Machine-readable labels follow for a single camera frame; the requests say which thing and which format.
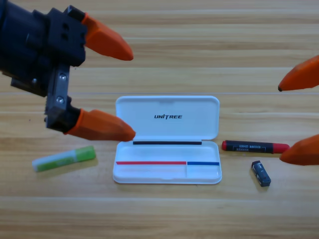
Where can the black marker with red caps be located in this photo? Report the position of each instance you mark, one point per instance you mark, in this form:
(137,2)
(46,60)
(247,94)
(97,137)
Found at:
(254,147)

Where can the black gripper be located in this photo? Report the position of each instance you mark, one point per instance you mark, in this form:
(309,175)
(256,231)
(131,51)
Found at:
(37,49)

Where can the dark sleeved eraser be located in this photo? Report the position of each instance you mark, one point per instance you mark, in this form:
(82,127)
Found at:
(261,173)

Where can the white Unitree pencil case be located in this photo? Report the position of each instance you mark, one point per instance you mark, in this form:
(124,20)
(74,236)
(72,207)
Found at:
(167,122)

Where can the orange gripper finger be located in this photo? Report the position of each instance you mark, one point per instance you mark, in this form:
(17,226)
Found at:
(304,153)
(304,77)
(102,125)

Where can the green and white glue stick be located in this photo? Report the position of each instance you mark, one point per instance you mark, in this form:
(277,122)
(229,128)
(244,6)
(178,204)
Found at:
(64,159)

